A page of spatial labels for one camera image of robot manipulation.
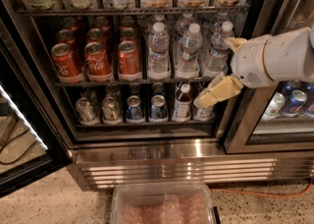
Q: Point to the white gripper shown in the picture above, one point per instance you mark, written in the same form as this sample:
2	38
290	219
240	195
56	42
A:
249	61

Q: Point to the water bottle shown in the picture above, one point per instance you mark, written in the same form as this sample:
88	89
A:
217	21
191	45
158	49
219	51
183	23
157	18

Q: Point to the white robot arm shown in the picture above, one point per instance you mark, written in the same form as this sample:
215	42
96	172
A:
290	56

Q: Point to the right brown tea bottle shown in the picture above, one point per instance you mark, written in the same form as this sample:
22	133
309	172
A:
203	114

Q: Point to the brown tea bottle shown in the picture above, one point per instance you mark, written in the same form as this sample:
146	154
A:
182	103
203	114

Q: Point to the left brown tea bottle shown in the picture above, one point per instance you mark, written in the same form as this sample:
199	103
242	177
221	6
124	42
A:
182	103

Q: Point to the closed right glass fridge door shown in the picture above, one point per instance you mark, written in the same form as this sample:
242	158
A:
249	132

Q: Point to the stainless steel display fridge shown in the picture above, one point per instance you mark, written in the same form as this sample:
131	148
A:
105	154

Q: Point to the open glass fridge door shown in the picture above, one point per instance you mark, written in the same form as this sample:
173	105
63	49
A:
31	150

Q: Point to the white can behind right door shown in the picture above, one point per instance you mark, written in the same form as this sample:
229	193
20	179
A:
273	108

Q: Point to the pepsi can behind right door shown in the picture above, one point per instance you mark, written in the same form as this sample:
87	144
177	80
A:
295	101

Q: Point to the front right blue pepsi can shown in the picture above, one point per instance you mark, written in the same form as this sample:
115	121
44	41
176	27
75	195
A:
158	107

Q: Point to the blue pepsi can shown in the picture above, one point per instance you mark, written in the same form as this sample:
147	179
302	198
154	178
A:
134	110
158	107

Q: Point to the front right coca-cola can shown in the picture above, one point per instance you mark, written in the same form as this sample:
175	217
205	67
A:
128	55

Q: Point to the coca-cola can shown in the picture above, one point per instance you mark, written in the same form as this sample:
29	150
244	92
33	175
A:
128	55
66	61
97	59

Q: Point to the second row right cola can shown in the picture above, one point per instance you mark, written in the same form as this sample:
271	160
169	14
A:
129	34

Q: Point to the second row cola can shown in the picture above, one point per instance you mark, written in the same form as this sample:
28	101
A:
129	34
95	35
66	36

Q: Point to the front left blue pepsi can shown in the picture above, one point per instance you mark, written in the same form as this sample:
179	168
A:
134	110

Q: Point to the silver can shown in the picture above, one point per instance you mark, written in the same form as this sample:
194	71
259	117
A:
86	110
110	108

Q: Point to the front middle coca-cola can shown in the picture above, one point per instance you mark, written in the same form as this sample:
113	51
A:
97	59

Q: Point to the second row middle cola can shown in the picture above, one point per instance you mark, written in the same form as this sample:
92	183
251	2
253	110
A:
95	35

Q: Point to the front left silver can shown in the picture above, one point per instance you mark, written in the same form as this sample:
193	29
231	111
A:
86	110

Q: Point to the clear plastic storage bin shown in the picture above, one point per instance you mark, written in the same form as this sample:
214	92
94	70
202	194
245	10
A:
163	203

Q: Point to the front left coca-cola can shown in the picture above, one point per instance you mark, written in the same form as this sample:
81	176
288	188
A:
66	61

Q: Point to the second row left cola can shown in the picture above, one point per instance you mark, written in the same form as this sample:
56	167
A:
66	36

